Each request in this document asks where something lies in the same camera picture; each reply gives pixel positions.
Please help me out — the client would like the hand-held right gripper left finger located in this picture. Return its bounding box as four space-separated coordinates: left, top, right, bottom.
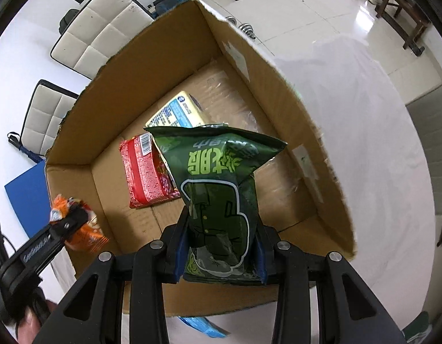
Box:
34 212 190 344

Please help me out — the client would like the person's left hand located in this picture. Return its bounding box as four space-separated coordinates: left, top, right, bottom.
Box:
15 301 58 344

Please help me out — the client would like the grey cabinet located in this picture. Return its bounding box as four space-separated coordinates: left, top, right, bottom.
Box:
405 79 442 216

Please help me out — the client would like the orange snack packet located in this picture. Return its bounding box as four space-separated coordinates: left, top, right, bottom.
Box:
50 193 110 253

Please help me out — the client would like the yellow packet with blue label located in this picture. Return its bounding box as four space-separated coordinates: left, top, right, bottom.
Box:
145 91 211 130

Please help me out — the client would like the green snack bag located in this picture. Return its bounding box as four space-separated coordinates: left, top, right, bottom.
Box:
144 124 289 286

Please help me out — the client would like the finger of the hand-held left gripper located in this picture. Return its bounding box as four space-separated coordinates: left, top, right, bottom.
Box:
22 206 89 264

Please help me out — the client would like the dark wooden stool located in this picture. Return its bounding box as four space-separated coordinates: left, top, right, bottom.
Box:
374 0 431 56

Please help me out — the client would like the blue board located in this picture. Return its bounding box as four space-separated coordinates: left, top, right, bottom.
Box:
5 159 51 239

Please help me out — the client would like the green shoe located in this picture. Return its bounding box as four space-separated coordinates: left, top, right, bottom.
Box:
402 311 434 343

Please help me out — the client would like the large cardboard box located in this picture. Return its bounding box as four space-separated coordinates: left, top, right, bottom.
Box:
44 0 358 318

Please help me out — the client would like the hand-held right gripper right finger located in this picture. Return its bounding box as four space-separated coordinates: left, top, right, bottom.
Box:
256 222 404 344

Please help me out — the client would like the metal dumbbell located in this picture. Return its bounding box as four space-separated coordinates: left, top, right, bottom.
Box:
225 16 257 40

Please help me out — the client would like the white padded chair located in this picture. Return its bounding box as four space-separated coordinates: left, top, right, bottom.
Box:
20 79 80 158
50 0 155 79

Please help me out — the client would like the blue-handled tool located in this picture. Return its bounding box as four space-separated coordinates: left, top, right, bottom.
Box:
7 132 46 163

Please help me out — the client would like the red noodle packet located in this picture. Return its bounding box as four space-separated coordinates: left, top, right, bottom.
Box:
119 132 181 209

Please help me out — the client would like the blue box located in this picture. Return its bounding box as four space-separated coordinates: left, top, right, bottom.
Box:
153 0 191 15

